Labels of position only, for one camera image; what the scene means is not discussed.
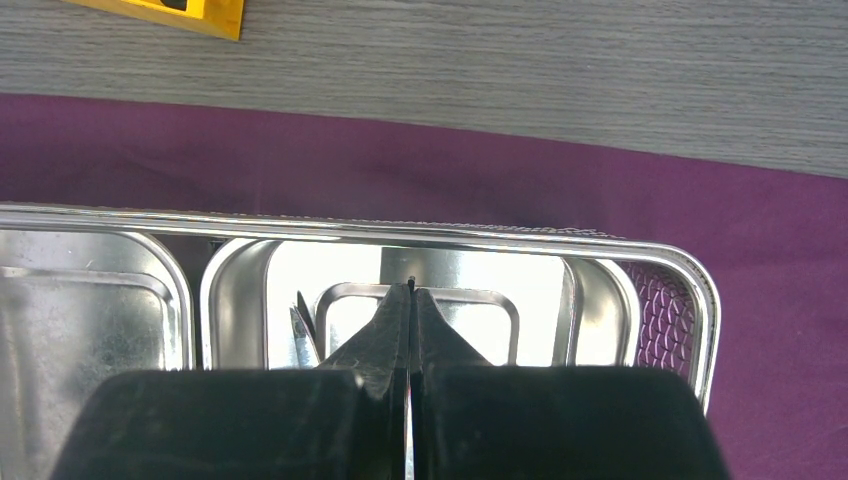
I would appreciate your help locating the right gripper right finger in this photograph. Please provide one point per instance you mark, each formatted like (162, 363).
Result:
(474, 420)

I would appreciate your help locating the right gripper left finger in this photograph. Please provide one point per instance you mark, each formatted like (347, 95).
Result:
(344, 419)

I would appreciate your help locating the steel surgical scissors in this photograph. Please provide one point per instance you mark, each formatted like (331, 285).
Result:
(303, 332)

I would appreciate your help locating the steel instrument tray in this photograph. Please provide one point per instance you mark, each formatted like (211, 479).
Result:
(89, 293)

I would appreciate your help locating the purple cloth wrap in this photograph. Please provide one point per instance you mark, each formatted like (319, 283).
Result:
(775, 242)

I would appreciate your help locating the orange yellow toy block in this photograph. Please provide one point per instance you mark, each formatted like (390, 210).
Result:
(217, 18)

